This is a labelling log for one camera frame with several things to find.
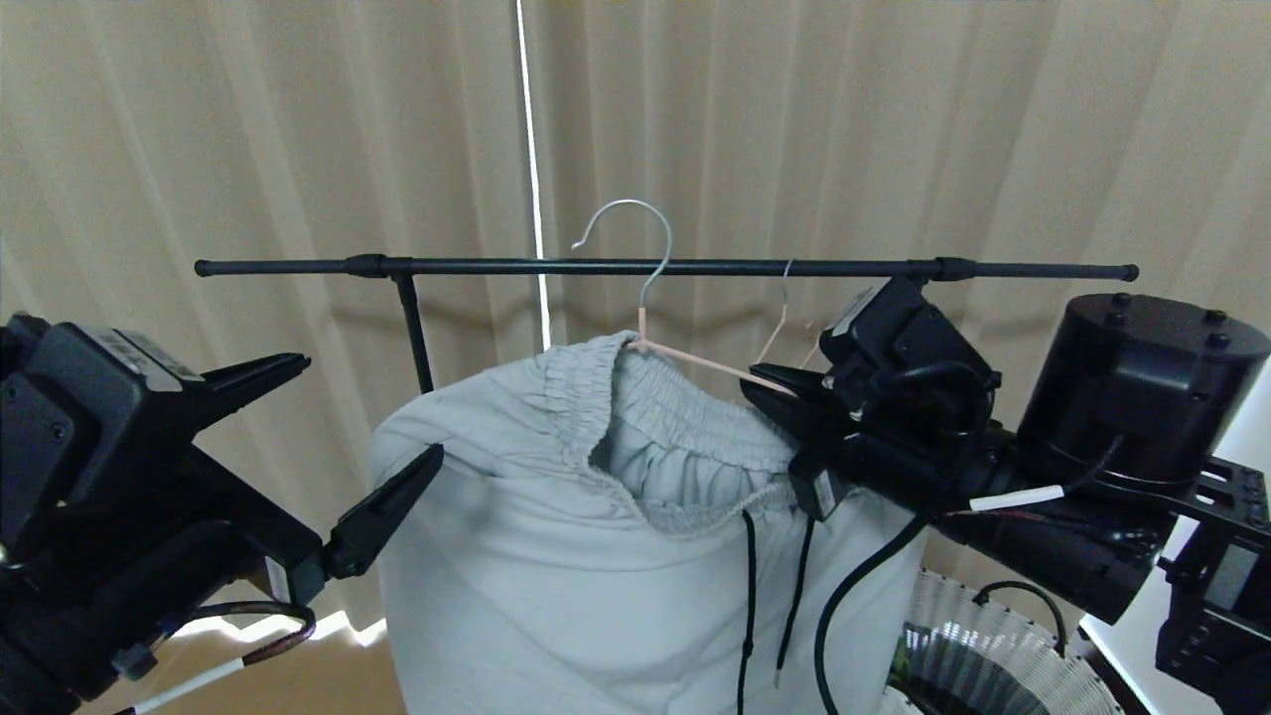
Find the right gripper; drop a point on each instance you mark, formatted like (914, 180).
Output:
(914, 467)

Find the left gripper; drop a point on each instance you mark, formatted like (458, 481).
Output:
(218, 556)

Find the pink clothes hanger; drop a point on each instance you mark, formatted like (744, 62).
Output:
(784, 288)
(715, 367)

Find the pale grey shorts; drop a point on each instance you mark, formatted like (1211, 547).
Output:
(596, 596)

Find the black clothes rack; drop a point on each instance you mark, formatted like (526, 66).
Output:
(496, 266)

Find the white laundry basket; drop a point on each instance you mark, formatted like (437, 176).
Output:
(993, 655)

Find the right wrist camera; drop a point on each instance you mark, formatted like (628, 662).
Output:
(914, 333)

